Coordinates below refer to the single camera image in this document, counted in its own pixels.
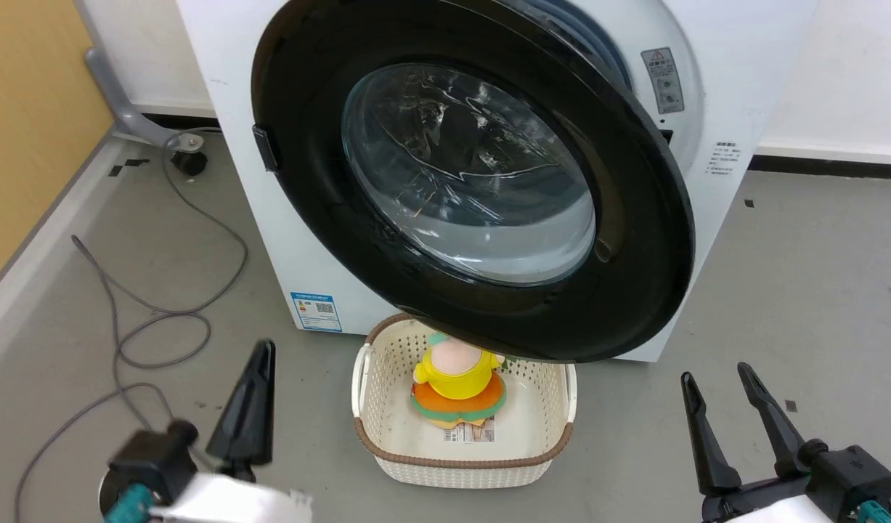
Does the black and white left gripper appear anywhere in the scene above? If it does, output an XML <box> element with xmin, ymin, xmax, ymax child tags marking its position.
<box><xmin>107</xmin><ymin>340</ymin><xmax>313</xmax><ymax>523</ymax></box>

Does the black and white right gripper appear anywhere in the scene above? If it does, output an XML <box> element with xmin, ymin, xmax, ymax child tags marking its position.
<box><xmin>680</xmin><ymin>361</ymin><xmax>891</xmax><ymax>523</ymax></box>

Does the white front-load washing machine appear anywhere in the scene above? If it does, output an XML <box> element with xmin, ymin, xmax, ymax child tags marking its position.
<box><xmin>175</xmin><ymin>0</ymin><xmax>820</xmax><ymax>362</ymax></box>

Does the black round glass washer door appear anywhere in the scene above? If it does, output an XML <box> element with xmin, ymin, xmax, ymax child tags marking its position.
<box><xmin>251</xmin><ymin>0</ymin><xmax>696</xmax><ymax>364</ymax></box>

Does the grey rubber door seal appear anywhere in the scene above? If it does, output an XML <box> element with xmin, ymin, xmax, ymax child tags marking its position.
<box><xmin>519</xmin><ymin>0</ymin><xmax>633</xmax><ymax>92</ymax></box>

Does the blue energy label sticker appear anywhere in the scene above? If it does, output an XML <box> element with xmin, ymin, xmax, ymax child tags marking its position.
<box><xmin>290</xmin><ymin>292</ymin><xmax>343</xmax><ymax>333</ymax></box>

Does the white basket with brown rim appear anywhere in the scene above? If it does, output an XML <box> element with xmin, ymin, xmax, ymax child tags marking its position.
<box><xmin>351</xmin><ymin>314</ymin><xmax>578</xmax><ymax>489</ymax></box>

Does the yellow and orange plush doll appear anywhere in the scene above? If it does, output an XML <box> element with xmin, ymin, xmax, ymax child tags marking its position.
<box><xmin>410</xmin><ymin>333</ymin><xmax>508</xmax><ymax>429</ymax></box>

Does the white printed doll tag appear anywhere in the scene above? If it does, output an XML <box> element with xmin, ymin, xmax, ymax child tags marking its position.
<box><xmin>444</xmin><ymin>420</ymin><xmax>496</xmax><ymax>444</ymax></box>

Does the black caster wheel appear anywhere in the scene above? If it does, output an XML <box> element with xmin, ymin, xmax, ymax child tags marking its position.
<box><xmin>171</xmin><ymin>148</ymin><xmax>208</xmax><ymax>177</ymax></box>

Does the grey stand leg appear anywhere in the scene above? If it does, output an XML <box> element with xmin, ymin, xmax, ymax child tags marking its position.
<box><xmin>84</xmin><ymin>47</ymin><xmax>206</xmax><ymax>153</ymax></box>

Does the grey warning sticker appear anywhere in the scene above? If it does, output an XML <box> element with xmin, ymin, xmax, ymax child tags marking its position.
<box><xmin>640</xmin><ymin>47</ymin><xmax>685</xmax><ymax>115</ymax></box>

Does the grey floor cable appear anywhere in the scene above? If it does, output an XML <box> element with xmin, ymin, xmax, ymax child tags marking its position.
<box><xmin>13</xmin><ymin>129</ymin><xmax>249</xmax><ymax>523</ymax></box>

